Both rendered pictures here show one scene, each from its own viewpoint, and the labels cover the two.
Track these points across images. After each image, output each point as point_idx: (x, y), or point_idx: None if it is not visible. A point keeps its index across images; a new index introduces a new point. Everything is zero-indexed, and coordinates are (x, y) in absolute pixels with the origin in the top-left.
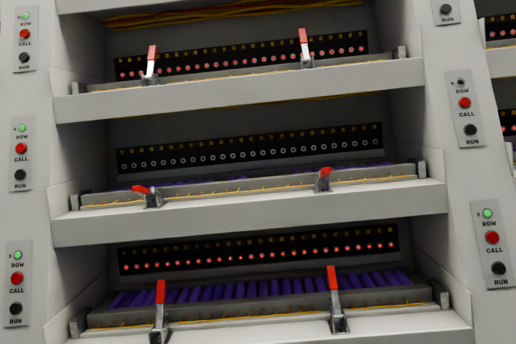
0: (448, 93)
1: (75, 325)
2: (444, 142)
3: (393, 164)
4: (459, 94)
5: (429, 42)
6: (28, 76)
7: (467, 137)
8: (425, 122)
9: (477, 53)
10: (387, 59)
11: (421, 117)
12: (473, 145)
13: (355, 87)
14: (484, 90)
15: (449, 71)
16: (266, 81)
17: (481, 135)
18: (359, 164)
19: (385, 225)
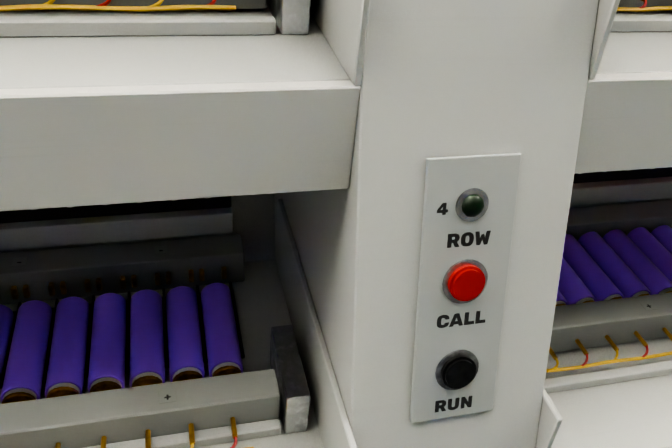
0: (421, 244)
1: None
2: (369, 406)
3: (216, 379)
4: (456, 249)
5: (399, 22)
6: None
7: (442, 390)
8: (332, 285)
9: (561, 91)
10: None
11: (326, 247)
12: (453, 414)
13: (51, 191)
14: (539, 234)
15: (444, 162)
16: None
17: (484, 383)
18: (136, 295)
19: None
